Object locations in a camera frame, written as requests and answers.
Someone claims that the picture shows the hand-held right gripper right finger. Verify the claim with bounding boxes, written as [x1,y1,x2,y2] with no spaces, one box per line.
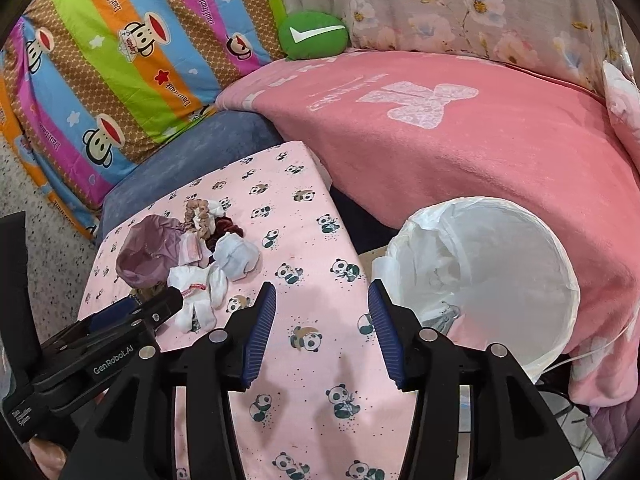
[367,279,588,480]

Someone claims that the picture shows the white sock red stripe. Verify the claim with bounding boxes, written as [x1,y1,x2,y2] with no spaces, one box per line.
[167,262,228,333]

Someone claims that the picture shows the dark red scrunchie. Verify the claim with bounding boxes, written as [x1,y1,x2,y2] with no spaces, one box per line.
[202,217,245,255]

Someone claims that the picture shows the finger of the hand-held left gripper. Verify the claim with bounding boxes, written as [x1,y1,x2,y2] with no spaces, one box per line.
[77,295,148,328]
[40,290,183,392]

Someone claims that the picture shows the pink and white packet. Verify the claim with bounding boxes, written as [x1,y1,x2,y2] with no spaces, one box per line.
[179,234,206,267]

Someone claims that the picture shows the person's left hand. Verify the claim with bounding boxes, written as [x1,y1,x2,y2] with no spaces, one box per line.
[27,437,68,478]

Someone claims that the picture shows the floral beige quilt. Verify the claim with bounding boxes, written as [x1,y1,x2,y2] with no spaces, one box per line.
[280,0,640,106]

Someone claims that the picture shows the white cable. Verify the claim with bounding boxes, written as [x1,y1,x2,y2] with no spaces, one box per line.
[542,317,638,376]

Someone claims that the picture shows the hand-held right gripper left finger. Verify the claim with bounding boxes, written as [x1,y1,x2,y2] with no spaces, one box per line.
[60,282,278,480]

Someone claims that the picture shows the brown item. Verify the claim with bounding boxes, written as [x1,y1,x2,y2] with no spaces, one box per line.
[129,282,168,303]

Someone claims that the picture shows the pink panda print cloth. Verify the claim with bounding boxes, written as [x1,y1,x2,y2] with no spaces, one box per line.
[80,141,426,480]

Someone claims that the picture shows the blue-grey velvet cushion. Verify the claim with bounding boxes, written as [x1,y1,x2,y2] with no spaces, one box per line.
[95,109,286,246]

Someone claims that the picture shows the white pink plush pillow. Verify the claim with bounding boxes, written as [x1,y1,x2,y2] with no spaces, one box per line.
[602,60,640,156]

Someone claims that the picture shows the beige satin scrunchie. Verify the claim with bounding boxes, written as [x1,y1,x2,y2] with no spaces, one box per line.
[194,200,226,235]

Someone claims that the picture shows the light pink plush blanket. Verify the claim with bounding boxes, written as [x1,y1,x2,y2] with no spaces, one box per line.
[567,305,640,461]

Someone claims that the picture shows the grey crumpled wrapper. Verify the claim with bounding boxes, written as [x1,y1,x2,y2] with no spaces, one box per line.
[419,304,462,335]

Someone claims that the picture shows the striped monkey print pillow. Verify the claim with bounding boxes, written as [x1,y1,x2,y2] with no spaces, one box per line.
[0,50,101,241]
[5,0,288,201]

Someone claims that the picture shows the pink blanket with bow print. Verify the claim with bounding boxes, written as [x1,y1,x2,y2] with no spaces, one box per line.
[215,49,640,361]

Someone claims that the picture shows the purple plastic cap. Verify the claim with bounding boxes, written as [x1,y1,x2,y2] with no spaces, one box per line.
[116,214,188,288]

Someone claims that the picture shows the white plastic bin liner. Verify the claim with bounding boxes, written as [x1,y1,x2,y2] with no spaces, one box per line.
[372,205,481,326]

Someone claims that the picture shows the green cushion white check mark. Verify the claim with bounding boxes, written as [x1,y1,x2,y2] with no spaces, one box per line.
[278,10,350,60]

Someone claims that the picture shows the white round trash bin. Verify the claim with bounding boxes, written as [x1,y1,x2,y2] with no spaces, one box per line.
[372,196,582,383]

